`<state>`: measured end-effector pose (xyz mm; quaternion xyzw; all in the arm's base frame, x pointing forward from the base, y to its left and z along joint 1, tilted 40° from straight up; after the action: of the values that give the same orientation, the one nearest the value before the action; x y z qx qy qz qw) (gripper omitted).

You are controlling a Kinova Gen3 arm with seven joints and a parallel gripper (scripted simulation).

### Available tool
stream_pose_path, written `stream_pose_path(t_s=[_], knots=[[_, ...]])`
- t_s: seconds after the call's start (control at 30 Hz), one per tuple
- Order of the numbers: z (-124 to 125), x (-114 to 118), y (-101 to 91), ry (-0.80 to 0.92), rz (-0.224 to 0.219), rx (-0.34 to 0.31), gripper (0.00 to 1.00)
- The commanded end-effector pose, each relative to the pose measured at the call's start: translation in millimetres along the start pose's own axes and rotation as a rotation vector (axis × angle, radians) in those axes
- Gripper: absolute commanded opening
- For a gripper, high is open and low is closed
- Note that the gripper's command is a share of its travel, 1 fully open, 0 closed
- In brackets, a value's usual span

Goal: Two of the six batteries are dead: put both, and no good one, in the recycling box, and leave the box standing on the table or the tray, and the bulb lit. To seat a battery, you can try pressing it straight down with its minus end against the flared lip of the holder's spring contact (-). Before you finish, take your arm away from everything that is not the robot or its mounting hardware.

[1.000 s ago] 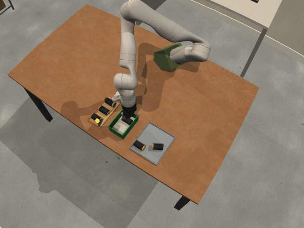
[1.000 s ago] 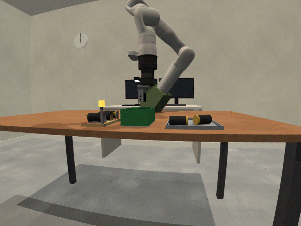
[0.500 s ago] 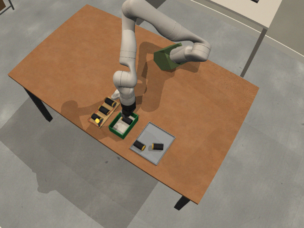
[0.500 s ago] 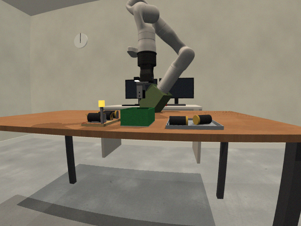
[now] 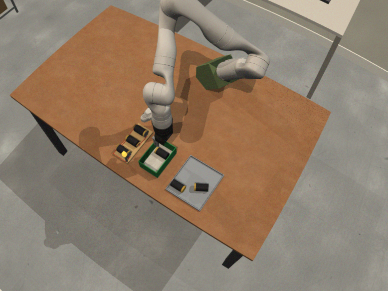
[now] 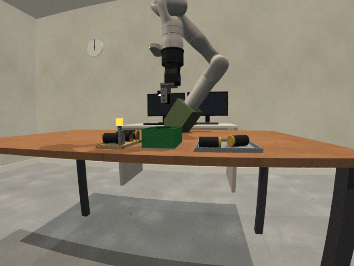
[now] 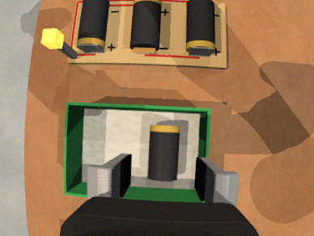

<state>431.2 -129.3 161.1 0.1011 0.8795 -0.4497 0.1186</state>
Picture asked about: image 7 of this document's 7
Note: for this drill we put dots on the black battery with yellow end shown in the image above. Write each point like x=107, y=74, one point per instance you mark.
x=200, y=25
x=93, y=22
x=163, y=152
x=146, y=19

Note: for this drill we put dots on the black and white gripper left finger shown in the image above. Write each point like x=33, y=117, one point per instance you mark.
x=112, y=179

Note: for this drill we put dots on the tan circuit board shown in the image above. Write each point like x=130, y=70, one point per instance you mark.
x=172, y=43

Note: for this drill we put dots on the green open box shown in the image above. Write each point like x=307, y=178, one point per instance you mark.
x=97, y=132

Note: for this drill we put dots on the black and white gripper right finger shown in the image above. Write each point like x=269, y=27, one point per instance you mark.
x=215, y=185

